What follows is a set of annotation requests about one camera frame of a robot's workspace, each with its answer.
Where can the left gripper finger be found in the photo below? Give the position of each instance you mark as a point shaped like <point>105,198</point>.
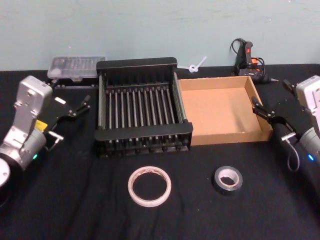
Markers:
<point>80,108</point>

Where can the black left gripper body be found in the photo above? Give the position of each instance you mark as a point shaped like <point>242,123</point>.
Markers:
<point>58,108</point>

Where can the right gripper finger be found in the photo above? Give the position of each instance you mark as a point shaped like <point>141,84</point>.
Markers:
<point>261,110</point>

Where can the silver tape roll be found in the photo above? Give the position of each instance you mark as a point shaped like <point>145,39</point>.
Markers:
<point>217,183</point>

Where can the pale wall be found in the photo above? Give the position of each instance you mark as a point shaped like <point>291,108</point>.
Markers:
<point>150,27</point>

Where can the black rack with steel bars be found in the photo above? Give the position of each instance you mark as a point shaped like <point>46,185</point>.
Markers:
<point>142,135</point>

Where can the black table cloth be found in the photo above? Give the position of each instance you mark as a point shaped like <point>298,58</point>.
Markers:
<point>75,200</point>

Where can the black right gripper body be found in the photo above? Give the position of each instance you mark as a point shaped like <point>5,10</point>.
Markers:
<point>290,111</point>

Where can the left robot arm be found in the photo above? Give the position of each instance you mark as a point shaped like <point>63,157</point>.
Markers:
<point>27,100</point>

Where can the clear plastic case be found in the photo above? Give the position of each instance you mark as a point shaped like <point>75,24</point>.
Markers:
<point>75,66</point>

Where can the shallow brown cardboard tray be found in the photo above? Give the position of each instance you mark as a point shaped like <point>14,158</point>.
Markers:
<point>220,110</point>

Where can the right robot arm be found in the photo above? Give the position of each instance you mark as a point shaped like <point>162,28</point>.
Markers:
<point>310,100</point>

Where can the white tape roll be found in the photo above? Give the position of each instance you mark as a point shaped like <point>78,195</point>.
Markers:
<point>132,192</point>

